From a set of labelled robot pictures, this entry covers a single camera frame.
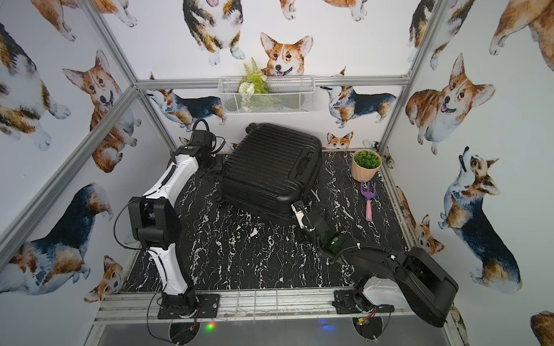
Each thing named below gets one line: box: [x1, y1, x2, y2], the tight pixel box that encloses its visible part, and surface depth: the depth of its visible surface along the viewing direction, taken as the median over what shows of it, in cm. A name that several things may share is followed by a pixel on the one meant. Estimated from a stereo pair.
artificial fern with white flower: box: [238, 56, 270, 96], surface depth 85 cm
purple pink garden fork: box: [360, 180, 377, 222], surface depth 105 cm
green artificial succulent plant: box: [354, 150, 382, 169], surface depth 105 cm
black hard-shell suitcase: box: [218, 122, 324, 224], surface depth 89 cm
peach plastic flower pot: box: [351, 148, 383, 183], surface depth 105 cm
